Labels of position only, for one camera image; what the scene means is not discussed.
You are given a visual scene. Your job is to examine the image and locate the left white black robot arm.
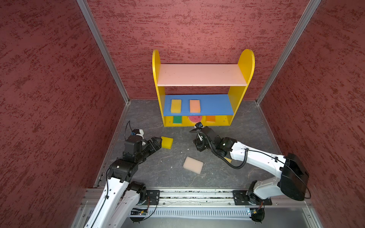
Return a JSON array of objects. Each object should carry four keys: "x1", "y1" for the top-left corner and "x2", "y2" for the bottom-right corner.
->
[{"x1": 84, "y1": 134, "x2": 163, "y2": 228}]

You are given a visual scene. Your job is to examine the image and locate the aluminium corner post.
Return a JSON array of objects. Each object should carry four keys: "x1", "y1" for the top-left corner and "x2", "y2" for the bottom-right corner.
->
[
  {"x1": 77, "y1": 0, "x2": 130, "y2": 105},
  {"x1": 256, "y1": 0, "x2": 321, "y2": 106}
]

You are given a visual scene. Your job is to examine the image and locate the smiley face sponge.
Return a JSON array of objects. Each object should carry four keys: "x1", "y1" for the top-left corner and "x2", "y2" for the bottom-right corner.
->
[{"x1": 188, "y1": 116, "x2": 202, "y2": 124}]

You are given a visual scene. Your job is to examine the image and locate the left aluminium corner post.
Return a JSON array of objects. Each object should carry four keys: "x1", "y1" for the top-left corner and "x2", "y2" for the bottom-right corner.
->
[{"x1": 77, "y1": 0, "x2": 130, "y2": 105}]

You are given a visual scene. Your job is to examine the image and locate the green yellow sponge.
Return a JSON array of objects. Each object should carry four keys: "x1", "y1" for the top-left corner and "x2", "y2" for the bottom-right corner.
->
[{"x1": 173, "y1": 116, "x2": 182, "y2": 124}]

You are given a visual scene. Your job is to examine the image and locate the pale pink sponge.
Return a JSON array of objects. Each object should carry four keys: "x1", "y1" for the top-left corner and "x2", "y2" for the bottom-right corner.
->
[{"x1": 183, "y1": 157, "x2": 204, "y2": 174}]

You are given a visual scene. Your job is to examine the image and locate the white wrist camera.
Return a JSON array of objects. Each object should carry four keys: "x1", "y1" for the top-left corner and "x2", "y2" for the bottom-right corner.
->
[
  {"x1": 194, "y1": 122, "x2": 204, "y2": 129},
  {"x1": 131, "y1": 129, "x2": 144, "y2": 138}
]

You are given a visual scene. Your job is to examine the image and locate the tan yellow sponge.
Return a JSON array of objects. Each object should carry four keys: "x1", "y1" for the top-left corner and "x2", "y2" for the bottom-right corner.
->
[{"x1": 224, "y1": 157, "x2": 232, "y2": 163}]

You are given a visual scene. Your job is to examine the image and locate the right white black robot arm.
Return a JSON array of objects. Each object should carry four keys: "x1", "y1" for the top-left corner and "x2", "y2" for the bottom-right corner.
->
[{"x1": 190, "y1": 123, "x2": 311, "y2": 205}]

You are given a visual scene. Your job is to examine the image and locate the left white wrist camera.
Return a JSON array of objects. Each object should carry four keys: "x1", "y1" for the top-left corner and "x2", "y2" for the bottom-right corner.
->
[{"x1": 131, "y1": 129, "x2": 144, "y2": 138}]

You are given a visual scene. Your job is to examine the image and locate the circuit board with wires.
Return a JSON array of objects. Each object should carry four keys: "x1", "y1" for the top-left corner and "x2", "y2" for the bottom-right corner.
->
[
  {"x1": 250, "y1": 202, "x2": 265, "y2": 223},
  {"x1": 130, "y1": 198, "x2": 158, "y2": 223}
]

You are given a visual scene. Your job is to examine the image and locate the right aluminium corner post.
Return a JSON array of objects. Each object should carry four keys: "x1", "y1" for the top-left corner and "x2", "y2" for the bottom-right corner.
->
[{"x1": 256, "y1": 0, "x2": 321, "y2": 106}]

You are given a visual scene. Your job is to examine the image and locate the right circuit board with wires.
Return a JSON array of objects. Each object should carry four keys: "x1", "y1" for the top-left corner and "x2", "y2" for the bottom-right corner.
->
[{"x1": 250, "y1": 202, "x2": 265, "y2": 223}]

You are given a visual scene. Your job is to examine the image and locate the left circuit board with wires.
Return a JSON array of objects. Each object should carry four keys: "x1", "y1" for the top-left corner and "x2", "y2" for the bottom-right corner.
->
[{"x1": 130, "y1": 198, "x2": 158, "y2": 223}]

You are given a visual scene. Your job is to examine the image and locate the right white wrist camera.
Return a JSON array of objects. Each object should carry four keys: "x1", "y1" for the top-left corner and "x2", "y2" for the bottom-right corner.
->
[{"x1": 194, "y1": 122, "x2": 204, "y2": 129}]

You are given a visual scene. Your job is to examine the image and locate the bright yellow sponge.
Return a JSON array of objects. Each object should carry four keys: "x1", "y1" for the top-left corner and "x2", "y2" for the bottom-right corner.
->
[{"x1": 161, "y1": 136, "x2": 174, "y2": 150}]

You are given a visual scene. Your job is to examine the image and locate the yellow shelf pink blue boards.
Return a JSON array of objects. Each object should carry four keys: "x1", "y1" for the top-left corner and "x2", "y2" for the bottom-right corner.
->
[{"x1": 152, "y1": 49, "x2": 255, "y2": 127}]

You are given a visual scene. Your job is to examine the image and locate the salmon pink sponge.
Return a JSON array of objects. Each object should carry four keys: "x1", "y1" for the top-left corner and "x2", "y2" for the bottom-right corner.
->
[{"x1": 189, "y1": 100, "x2": 201, "y2": 114}]

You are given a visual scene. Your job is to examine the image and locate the dark yellow sponge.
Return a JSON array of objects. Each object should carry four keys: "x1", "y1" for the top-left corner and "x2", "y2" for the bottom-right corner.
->
[{"x1": 170, "y1": 99, "x2": 182, "y2": 114}]

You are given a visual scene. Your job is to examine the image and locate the orange sponge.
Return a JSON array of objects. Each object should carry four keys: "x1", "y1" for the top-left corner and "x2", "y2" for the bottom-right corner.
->
[{"x1": 206, "y1": 116, "x2": 216, "y2": 123}]

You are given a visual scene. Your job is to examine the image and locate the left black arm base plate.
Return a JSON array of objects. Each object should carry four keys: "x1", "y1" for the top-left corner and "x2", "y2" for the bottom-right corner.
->
[{"x1": 139, "y1": 190, "x2": 161, "y2": 206}]

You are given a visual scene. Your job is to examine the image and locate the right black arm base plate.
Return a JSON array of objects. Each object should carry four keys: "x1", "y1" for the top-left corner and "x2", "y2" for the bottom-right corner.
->
[{"x1": 232, "y1": 190, "x2": 272, "y2": 206}]

